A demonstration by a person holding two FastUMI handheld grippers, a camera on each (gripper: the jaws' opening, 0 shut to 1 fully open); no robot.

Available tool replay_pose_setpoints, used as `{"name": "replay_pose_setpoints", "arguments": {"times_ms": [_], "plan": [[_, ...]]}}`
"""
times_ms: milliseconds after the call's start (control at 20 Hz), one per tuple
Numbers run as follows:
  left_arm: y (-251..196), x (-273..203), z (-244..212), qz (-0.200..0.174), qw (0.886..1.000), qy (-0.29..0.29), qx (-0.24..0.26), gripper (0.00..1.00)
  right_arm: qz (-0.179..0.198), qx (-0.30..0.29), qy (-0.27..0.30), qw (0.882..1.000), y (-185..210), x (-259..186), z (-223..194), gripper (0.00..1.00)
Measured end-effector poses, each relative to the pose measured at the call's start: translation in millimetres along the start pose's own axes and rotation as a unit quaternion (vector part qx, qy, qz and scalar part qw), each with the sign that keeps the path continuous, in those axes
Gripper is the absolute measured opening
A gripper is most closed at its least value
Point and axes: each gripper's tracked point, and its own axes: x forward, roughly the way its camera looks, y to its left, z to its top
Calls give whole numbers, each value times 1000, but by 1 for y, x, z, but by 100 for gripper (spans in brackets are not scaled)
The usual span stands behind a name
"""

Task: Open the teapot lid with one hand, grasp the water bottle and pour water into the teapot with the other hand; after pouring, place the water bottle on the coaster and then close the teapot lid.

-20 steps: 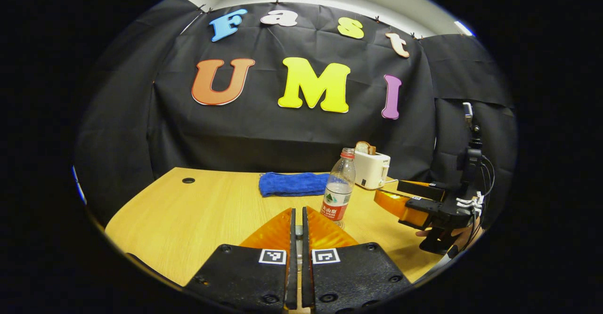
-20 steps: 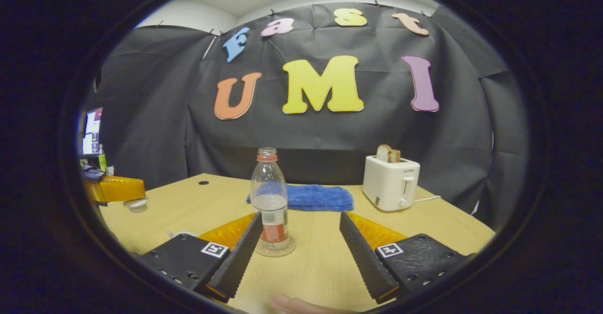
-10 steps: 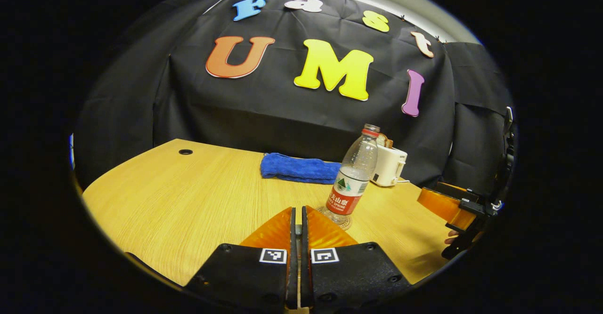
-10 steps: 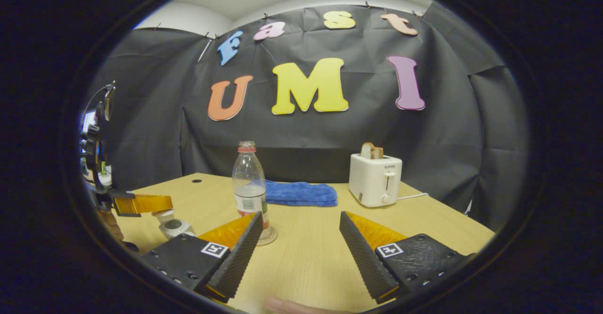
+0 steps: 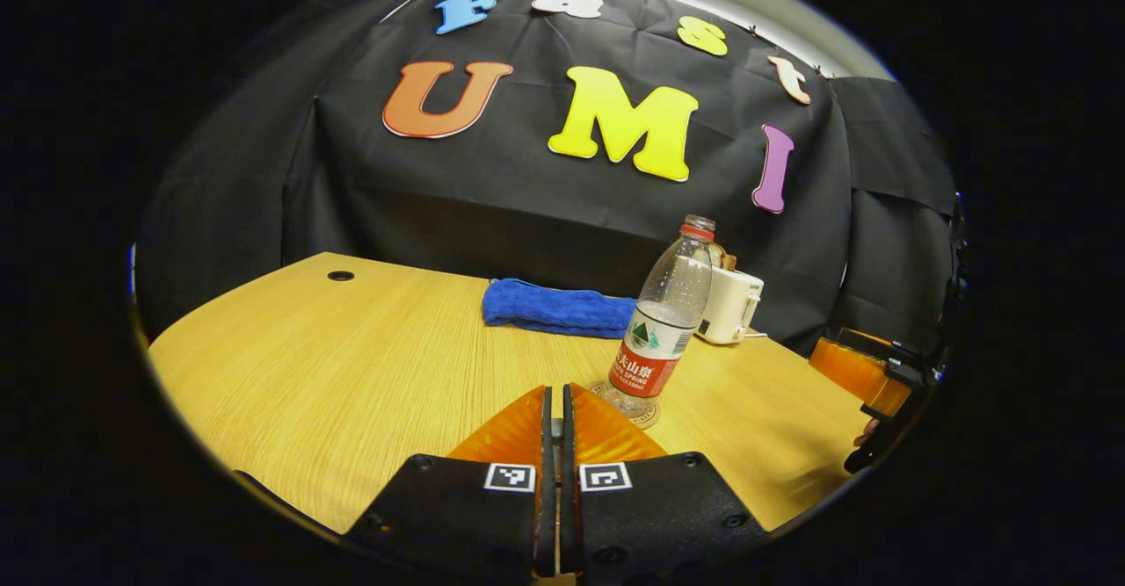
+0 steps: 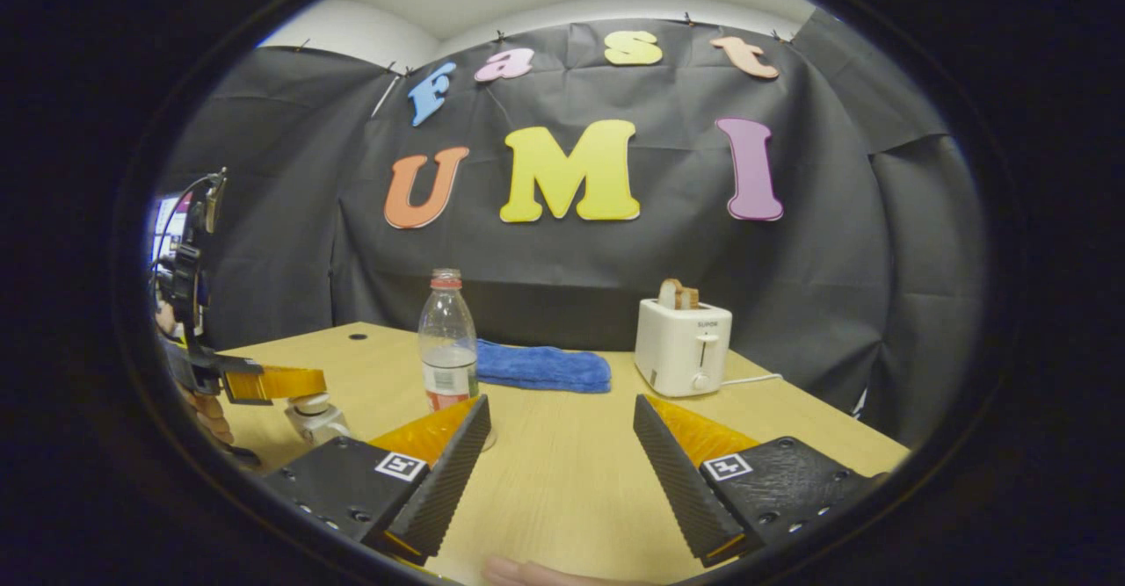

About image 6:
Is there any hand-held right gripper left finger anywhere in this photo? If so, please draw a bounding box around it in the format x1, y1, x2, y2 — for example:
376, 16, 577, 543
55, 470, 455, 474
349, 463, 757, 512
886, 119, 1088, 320
262, 393, 493, 568

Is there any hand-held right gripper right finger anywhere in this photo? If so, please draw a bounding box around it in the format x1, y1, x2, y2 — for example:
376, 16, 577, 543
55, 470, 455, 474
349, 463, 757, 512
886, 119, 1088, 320
633, 393, 889, 568

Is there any white ceramic teacup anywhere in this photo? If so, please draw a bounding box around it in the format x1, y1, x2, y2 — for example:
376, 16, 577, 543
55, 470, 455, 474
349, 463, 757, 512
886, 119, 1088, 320
283, 410, 352, 446

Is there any clear plastic water bottle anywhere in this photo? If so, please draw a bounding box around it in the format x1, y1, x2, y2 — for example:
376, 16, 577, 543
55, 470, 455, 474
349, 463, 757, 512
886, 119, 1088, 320
417, 268, 481, 413

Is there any white toaster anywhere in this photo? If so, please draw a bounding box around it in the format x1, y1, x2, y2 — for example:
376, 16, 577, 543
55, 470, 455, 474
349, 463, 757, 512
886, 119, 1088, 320
634, 298, 733, 398

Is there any blue towel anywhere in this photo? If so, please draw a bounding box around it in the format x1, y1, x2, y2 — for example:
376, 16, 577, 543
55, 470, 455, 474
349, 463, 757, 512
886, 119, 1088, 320
475, 338, 613, 394

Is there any bread slice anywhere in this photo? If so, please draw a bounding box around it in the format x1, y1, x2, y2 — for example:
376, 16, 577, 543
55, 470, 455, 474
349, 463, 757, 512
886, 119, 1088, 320
657, 279, 700, 311

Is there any black backdrop cloth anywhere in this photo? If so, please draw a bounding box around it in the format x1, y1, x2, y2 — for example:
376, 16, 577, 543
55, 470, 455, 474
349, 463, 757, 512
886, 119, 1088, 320
154, 8, 990, 446

